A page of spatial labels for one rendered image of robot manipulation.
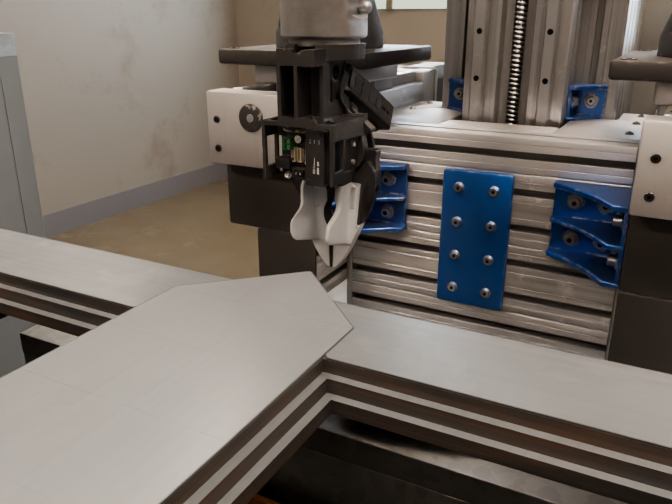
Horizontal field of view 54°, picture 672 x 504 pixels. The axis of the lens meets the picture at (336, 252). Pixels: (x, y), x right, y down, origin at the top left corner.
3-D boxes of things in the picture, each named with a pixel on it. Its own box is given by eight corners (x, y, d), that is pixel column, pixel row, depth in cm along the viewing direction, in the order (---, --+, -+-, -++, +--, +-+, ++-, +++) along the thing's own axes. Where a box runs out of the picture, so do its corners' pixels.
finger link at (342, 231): (309, 282, 61) (307, 186, 58) (338, 262, 66) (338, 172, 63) (338, 288, 60) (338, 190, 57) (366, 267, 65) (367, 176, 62)
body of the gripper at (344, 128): (260, 185, 58) (255, 44, 54) (308, 167, 65) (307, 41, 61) (336, 196, 55) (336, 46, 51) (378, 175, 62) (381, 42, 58)
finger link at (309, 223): (280, 276, 63) (277, 182, 59) (311, 257, 67) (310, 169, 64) (308, 282, 61) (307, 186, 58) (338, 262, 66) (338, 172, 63)
